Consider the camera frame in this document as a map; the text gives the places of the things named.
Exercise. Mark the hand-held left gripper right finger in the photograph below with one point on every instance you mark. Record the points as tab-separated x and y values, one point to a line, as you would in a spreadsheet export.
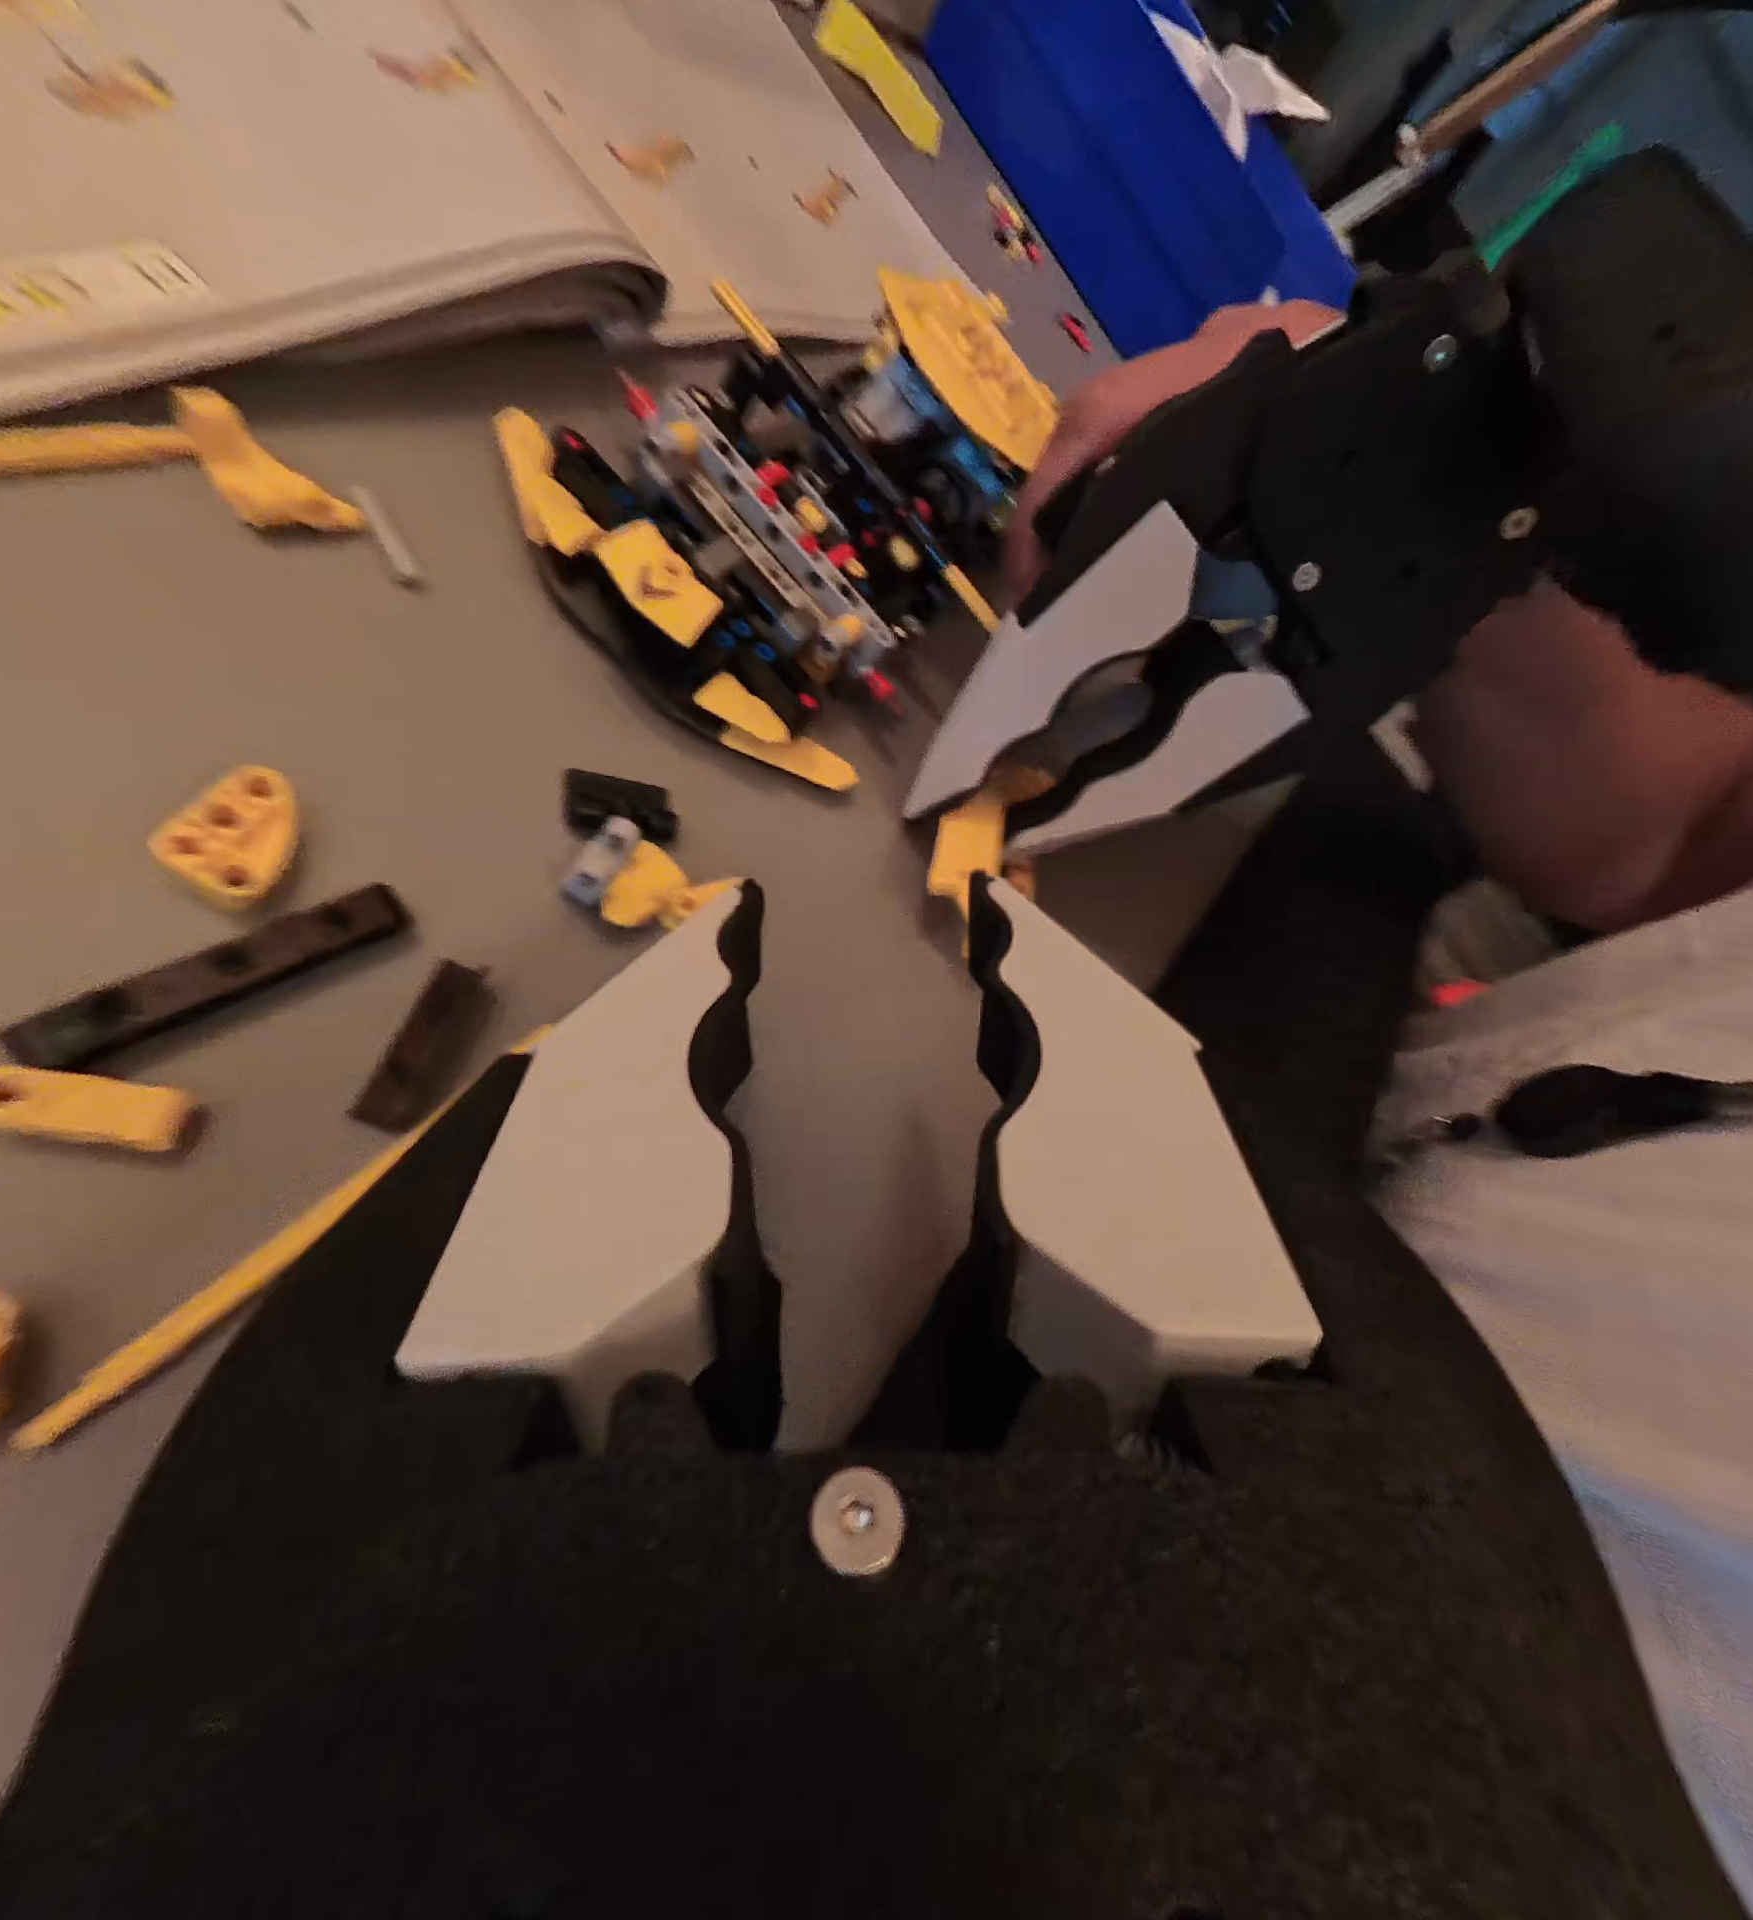
1146	1201

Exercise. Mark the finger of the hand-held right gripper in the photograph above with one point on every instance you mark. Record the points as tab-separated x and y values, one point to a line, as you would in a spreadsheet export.
1055	646
1207	751

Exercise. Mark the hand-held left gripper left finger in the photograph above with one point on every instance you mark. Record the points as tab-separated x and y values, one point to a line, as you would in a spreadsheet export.
575	1201

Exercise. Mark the yellow angled toy piece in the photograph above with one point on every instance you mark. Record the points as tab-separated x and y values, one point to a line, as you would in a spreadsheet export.
972	833

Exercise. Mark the person's right forearm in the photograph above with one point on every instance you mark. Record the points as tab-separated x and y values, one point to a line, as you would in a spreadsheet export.
1596	781

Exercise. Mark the person's right hand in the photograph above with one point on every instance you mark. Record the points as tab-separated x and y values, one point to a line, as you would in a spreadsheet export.
1132	390

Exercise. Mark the dark perforated pad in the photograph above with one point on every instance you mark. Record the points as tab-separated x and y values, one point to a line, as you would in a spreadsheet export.
1296	930

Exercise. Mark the dark brown flat toy piece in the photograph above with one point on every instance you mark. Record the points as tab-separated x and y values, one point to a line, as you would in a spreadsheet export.
427	1049

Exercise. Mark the yellow pointed flat piece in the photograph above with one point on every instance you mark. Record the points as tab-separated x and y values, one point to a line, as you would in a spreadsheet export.
801	763

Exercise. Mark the pale blue grey toy pin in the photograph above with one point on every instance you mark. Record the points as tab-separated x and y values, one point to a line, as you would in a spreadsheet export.
600	870

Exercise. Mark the yellow toy car model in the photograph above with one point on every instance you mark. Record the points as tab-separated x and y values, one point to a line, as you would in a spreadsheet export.
756	495

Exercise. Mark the white crumpled paper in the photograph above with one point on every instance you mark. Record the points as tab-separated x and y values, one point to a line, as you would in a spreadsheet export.
1238	82

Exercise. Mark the black toy connector block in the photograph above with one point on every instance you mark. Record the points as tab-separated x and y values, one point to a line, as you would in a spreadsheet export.
618	802

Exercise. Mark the scattered small toy pins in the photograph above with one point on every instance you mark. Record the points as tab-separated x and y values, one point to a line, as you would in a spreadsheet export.
1012	224

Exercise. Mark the blue storage bin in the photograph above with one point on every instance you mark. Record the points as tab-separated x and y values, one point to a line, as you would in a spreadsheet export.
1085	149

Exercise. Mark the black long toy beam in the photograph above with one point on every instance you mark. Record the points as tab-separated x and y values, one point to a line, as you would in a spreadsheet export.
201	975

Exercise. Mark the scattered yellow toy pieces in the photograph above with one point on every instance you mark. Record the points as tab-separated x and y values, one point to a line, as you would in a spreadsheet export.
225	839

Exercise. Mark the yellow flat sheet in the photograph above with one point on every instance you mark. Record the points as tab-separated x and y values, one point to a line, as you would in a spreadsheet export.
875	67

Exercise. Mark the short grey toy axle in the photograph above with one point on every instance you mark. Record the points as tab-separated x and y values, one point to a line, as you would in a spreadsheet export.
386	532

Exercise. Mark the yellow thin toy strip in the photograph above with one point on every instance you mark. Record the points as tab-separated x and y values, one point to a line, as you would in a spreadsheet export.
50	449

